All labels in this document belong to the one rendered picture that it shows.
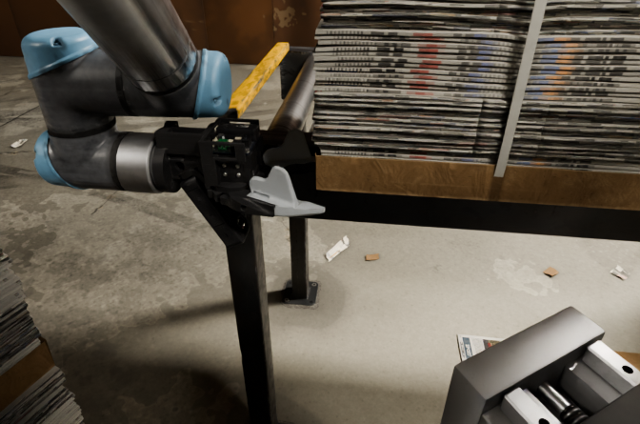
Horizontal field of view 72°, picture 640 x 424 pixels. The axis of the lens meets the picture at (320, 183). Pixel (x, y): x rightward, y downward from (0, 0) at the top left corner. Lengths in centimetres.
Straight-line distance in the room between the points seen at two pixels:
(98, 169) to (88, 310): 109
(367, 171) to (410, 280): 114
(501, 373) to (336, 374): 96
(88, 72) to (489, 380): 48
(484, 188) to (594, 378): 19
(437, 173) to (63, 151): 43
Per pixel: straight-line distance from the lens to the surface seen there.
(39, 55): 56
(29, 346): 62
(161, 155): 55
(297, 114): 72
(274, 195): 50
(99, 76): 54
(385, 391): 129
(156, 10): 40
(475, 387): 37
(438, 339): 142
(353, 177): 47
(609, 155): 51
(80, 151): 59
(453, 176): 47
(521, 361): 39
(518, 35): 44
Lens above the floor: 106
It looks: 31 degrees down
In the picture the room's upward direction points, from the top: straight up
